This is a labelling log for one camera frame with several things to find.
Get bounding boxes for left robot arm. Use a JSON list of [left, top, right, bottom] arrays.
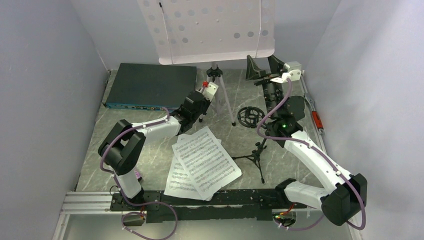
[[98, 88, 216, 210]]

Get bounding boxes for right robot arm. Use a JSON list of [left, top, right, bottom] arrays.
[[245, 55, 368, 230]]

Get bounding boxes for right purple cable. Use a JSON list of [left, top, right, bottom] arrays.
[[255, 77, 367, 232]]

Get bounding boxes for red handled wrench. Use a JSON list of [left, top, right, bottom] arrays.
[[304, 92, 325, 135]]

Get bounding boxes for black microphone tripod with shockmount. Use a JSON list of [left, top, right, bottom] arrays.
[[231, 105, 269, 185]]

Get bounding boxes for purple glitter tube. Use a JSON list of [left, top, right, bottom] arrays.
[[134, 169, 143, 182]]

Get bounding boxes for sheet music page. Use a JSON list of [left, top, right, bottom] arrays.
[[164, 155, 203, 201], [172, 126, 242, 201]]

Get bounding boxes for aluminium frame rail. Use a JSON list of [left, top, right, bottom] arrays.
[[60, 191, 112, 215]]

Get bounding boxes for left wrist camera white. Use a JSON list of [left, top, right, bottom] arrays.
[[201, 81, 219, 102]]

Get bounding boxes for dark network switch box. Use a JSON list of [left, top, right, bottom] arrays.
[[103, 63, 197, 111]]

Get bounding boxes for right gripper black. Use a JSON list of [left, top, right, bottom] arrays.
[[245, 52, 286, 119]]

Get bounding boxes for lilac perforated music stand desk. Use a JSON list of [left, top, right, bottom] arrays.
[[137, 0, 276, 65]]

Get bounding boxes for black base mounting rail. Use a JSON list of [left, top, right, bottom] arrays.
[[110, 188, 307, 223]]

